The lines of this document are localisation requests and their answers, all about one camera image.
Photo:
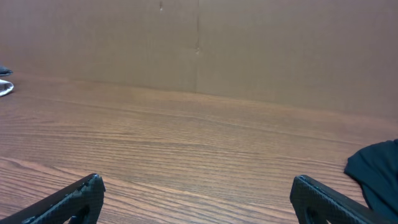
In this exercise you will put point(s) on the grey folded shirt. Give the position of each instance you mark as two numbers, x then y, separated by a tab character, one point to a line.
4	71

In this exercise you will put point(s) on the dark navy t-shirt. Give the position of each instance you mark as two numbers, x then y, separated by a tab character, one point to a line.
374	168

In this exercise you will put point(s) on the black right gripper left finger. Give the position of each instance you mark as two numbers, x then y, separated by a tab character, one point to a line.
78	203

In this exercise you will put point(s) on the beige folded shirt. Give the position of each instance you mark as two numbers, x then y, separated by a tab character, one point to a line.
5	87

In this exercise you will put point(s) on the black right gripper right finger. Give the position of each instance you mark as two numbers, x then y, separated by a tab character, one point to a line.
316	203

